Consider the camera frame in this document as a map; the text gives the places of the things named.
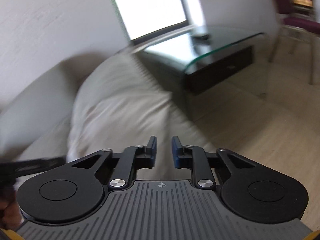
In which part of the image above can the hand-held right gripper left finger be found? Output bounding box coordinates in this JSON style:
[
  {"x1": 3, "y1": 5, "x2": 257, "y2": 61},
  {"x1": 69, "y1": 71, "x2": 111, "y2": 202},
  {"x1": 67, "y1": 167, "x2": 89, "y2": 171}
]
[{"x1": 71, "y1": 136, "x2": 158, "y2": 190}]

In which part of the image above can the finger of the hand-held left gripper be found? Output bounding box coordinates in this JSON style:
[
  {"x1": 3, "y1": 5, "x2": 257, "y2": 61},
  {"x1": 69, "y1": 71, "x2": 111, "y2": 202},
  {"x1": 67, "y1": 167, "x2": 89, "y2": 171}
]
[{"x1": 15, "y1": 156, "x2": 66, "y2": 178}]

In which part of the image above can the person's left hand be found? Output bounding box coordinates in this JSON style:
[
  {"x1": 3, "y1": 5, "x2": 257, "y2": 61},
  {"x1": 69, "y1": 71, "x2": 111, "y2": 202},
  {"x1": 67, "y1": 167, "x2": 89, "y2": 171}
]
[{"x1": 0, "y1": 200, "x2": 22, "y2": 230}]

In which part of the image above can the grey sofa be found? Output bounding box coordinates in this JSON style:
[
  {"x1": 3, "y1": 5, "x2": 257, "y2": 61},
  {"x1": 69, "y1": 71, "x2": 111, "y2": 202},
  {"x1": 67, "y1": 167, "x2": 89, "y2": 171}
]
[{"x1": 0, "y1": 51, "x2": 218, "y2": 180}]

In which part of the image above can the window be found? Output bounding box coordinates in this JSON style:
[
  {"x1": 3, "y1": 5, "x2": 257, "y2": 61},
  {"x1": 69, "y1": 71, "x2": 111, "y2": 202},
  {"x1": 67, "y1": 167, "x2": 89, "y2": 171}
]
[{"x1": 104, "y1": 0, "x2": 200, "y2": 42}]

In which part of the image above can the dark flat object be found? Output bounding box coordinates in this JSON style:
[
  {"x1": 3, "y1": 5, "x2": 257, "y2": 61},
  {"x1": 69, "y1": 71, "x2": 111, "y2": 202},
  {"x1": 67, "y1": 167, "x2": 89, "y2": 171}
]
[{"x1": 191, "y1": 31, "x2": 210, "y2": 40}]

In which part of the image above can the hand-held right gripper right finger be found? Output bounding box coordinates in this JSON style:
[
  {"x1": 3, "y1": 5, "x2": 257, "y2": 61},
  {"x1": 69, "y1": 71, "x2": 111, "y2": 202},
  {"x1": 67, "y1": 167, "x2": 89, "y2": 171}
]
[{"x1": 171, "y1": 136, "x2": 257, "y2": 190}]

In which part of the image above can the large grey cushion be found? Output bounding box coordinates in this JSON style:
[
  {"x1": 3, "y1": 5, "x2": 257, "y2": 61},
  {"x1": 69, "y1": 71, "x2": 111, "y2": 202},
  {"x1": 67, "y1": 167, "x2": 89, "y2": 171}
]
[{"x1": 66, "y1": 55, "x2": 215, "y2": 170}]

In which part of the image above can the glass side table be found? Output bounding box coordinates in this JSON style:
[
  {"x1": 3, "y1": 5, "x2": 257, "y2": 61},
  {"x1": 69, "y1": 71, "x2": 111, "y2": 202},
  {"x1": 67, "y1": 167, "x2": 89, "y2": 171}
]
[{"x1": 130, "y1": 26, "x2": 265, "y2": 95}]

